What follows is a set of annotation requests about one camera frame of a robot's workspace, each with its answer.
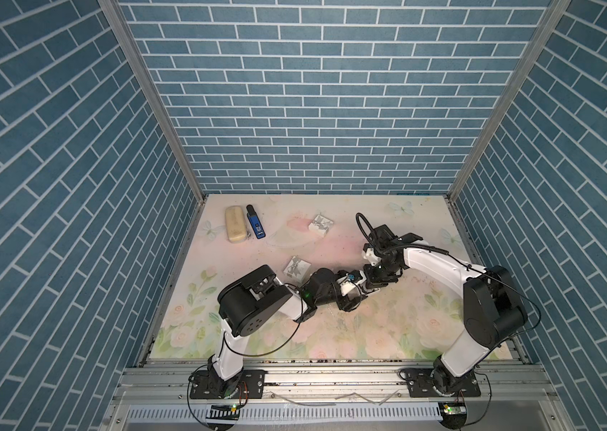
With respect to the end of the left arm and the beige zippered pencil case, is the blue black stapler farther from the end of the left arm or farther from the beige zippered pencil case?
the end of the left arm

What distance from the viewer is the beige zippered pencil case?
106 centimetres

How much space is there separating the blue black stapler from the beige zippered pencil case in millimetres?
30

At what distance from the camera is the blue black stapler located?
3.53 ft
